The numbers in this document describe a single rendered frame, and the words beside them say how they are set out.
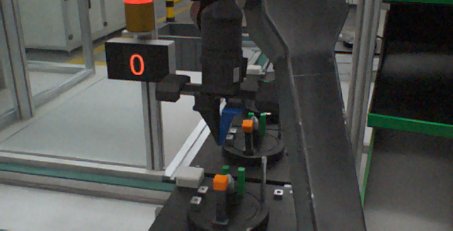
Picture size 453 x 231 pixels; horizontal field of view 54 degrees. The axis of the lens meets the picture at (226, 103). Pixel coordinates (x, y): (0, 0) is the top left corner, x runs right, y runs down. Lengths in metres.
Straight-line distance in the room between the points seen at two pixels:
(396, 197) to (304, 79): 0.41
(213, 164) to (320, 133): 0.64
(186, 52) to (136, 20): 1.89
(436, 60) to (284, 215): 0.35
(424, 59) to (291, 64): 0.41
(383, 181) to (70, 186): 0.63
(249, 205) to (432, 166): 0.30
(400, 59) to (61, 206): 0.69
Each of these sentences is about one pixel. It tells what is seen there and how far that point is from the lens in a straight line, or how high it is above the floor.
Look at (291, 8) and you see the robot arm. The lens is 0.34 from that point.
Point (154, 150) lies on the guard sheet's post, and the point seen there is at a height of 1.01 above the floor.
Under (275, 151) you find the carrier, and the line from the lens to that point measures 0.96.
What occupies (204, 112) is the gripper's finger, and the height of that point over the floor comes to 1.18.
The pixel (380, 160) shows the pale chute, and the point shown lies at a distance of 0.73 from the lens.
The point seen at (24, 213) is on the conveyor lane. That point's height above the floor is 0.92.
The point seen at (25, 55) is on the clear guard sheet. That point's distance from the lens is 1.01.
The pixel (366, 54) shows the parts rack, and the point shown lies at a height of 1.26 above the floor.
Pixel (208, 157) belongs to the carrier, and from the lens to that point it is 0.97.
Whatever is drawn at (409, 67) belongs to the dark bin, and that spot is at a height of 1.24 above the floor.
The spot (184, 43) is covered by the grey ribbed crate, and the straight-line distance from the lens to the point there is 2.68.
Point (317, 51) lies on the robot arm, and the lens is 0.34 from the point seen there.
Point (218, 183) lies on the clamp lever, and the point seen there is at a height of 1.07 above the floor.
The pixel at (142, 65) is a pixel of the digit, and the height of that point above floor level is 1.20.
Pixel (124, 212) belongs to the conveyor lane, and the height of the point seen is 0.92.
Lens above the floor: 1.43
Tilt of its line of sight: 21 degrees down
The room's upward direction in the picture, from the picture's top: straight up
